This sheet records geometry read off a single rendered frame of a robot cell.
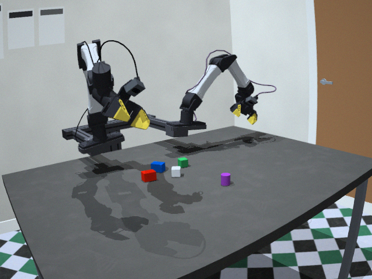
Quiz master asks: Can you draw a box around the green cube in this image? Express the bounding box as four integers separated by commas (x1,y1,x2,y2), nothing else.
178,158,188,168

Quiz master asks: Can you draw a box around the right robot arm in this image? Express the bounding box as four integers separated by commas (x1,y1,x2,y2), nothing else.
77,39,145,149

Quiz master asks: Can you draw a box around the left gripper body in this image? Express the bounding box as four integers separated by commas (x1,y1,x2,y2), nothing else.
230,99,257,120

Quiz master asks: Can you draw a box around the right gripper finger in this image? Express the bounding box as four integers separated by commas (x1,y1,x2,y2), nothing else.
131,110,150,130
110,99,130,122

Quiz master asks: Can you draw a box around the purple cylinder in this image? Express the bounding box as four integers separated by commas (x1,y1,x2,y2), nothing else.
221,173,230,186

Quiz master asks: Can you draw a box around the red block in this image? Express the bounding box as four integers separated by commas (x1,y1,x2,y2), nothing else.
141,169,156,182

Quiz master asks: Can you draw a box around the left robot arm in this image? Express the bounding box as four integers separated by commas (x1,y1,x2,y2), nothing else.
166,54,258,127

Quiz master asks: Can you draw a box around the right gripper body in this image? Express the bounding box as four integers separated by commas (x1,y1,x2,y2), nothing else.
101,91,149,125

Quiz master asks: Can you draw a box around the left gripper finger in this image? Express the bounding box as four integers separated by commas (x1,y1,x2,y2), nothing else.
233,105,241,117
248,113,257,124

